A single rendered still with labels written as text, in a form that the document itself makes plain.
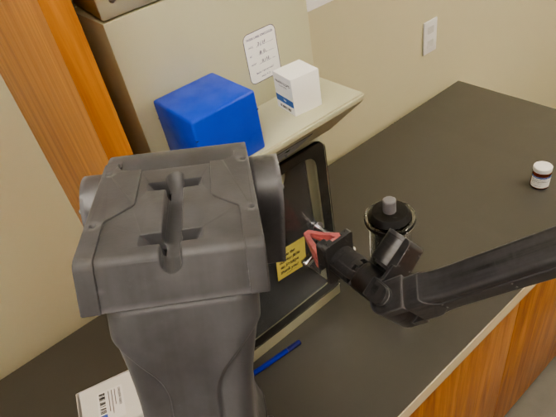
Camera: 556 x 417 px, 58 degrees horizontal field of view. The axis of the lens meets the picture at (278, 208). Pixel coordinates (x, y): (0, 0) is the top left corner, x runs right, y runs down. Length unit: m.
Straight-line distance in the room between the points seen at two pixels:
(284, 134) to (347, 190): 0.81
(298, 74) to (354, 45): 0.86
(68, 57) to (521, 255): 0.59
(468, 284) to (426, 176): 0.85
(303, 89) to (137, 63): 0.24
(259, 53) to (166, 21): 0.16
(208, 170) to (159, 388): 0.10
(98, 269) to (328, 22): 1.35
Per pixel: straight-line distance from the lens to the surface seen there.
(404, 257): 0.86
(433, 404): 1.31
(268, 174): 0.28
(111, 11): 0.68
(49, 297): 1.35
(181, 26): 0.72
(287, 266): 1.03
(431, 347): 1.16
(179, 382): 0.22
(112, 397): 1.18
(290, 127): 0.75
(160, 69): 0.72
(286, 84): 0.76
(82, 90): 0.58
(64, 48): 0.57
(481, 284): 0.75
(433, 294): 0.78
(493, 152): 1.69
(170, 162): 0.28
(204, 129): 0.65
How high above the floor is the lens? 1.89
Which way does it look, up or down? 39 degrees down
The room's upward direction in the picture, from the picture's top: 12 degrees counter-clockwise
